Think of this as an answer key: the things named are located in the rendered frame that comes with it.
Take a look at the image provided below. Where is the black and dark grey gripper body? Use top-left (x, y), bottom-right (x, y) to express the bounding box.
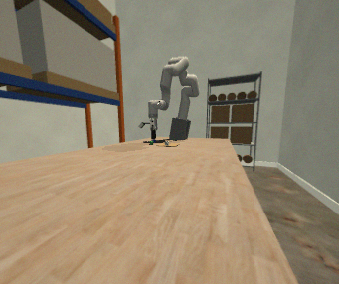
top-left (150, 117), bottom-right (157, 130)

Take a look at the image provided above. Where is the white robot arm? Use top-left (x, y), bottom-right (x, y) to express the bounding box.
top-left (148, 57), bottom-right (200, 120)

